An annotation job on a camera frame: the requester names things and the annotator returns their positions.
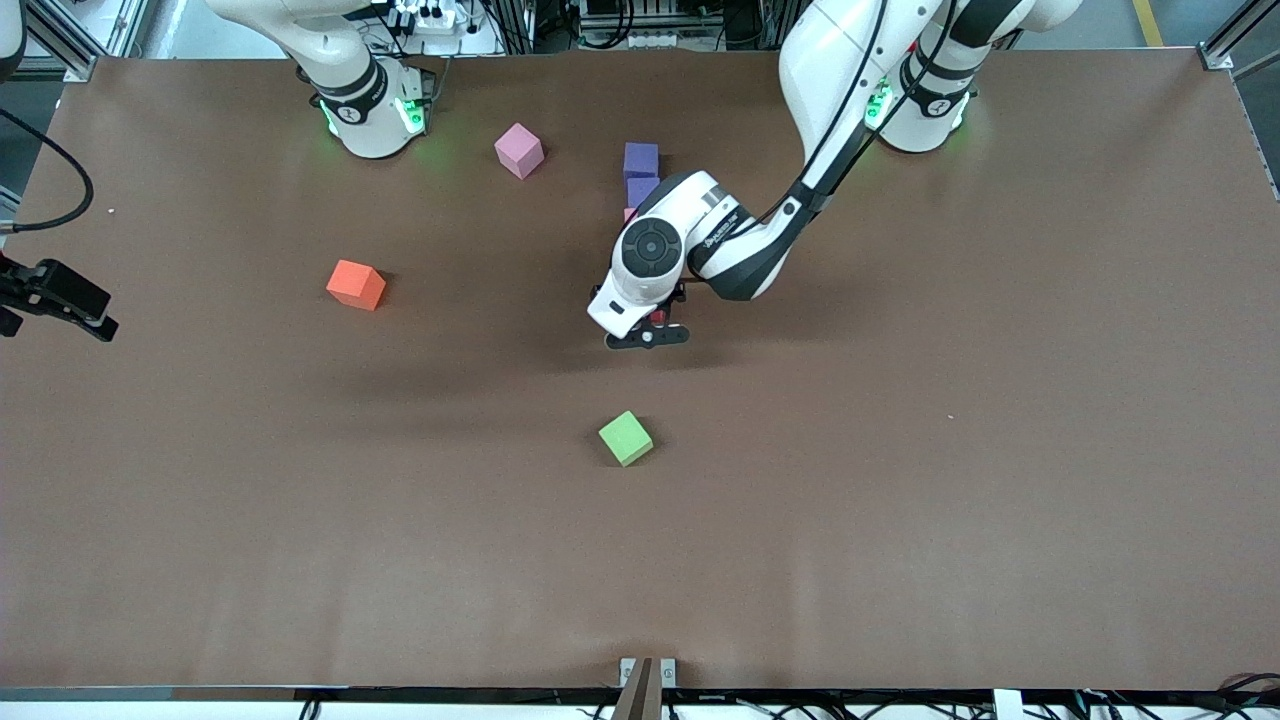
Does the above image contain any green foam block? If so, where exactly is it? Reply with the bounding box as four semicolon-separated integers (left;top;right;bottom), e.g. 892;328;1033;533
598;410;654;468

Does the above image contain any mauve foam block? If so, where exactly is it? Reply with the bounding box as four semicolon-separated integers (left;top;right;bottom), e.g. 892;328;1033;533
494;123;546;181

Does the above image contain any brown table mat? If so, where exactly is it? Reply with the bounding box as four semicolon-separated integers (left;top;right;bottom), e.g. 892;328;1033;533
0;50;1280;691

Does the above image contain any orange foam block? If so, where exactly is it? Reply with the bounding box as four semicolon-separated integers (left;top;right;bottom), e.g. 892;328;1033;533
326;260;387;312

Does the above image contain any dark equipment rack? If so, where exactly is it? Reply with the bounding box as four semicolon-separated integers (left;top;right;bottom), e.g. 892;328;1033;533
470;0;791;53

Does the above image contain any white power strip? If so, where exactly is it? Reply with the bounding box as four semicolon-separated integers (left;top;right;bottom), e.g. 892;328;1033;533
393;0;459;33

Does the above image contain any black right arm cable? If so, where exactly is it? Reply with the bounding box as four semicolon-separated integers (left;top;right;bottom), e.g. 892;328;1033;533
0;108;96;233

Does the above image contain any aluminium frame post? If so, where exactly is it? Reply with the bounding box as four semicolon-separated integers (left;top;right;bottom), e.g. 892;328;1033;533
1200;0;1280;76
25;0;101;83

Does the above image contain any brown camera mount post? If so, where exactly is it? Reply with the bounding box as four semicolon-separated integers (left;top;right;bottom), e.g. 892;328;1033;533
612;657;677;720

